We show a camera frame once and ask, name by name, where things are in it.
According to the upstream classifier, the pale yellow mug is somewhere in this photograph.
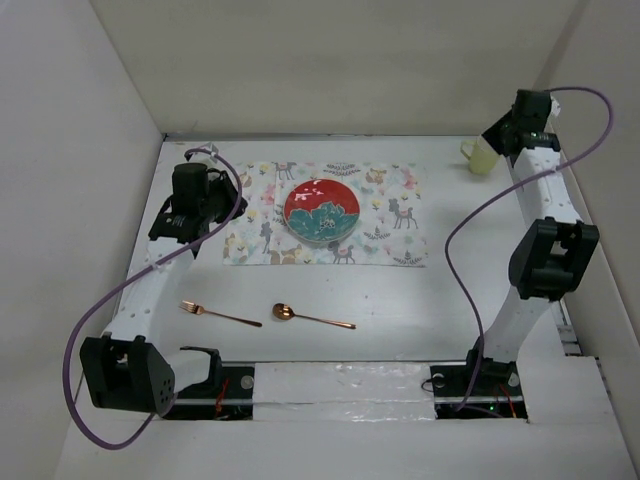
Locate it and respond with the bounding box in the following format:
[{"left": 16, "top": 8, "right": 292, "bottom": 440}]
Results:
[{"left": 460, "top": 135, "right": 500, "bottom": 175}]

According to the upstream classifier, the red and teal plate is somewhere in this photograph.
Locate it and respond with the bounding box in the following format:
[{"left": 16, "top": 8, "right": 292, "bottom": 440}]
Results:
[{"left": 282, "top": 179, "right": 361, "bottom": 244}]

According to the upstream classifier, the animal print cloth placemat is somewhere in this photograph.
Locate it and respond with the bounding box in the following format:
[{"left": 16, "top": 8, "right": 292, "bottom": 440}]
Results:
[{"left": 222, "top": 159, "right": 428, "bottom": 267}]

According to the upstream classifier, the copper spoon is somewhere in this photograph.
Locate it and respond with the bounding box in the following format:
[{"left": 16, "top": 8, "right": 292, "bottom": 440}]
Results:
[{"left": 272, "top": 303, "right": 356, "bottom": 330}]

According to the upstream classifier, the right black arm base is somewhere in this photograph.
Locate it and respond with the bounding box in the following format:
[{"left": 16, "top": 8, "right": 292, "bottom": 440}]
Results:
[{"left": 421, "top": 348, "right": 528, "bottom": 420}]

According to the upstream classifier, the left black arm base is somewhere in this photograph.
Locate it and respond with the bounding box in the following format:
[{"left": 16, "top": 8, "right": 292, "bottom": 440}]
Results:
[{"left": 164, "top": 349, "right": 255, "bottom": 421}]

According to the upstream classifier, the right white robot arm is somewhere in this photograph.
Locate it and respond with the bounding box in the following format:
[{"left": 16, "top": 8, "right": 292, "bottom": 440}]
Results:
[{"left": 462, "top": 90, "right": 600, "bottom": 394}]

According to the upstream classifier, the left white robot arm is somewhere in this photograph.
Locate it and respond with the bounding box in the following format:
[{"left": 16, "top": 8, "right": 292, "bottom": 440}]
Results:
[{"left": 80, "top": 162, "right": 247, "bottom": 414}]

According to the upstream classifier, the copper fork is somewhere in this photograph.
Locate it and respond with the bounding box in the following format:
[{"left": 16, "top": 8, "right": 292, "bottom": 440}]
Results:
[{"left": 179, "top": 300, "right": 263, "bottom": 328}]

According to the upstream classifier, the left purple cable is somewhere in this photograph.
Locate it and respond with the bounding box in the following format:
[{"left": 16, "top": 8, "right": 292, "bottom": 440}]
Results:
[{"left": 61, "top": 144, "right": 245, "bottom": 451}]

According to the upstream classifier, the purple cable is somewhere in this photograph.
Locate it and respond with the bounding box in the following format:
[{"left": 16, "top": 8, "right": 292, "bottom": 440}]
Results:
[
  {"left": 443, "top": 86, "right": 615, "bottom": 414},
  {"left": 61, "top": 144, "right": 245, "bottom": 451}
]

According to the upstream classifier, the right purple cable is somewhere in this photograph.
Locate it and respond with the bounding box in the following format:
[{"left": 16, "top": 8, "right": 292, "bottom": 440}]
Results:
[{"left": 443, "top": 86, "right": 615, "bottom": 414}]

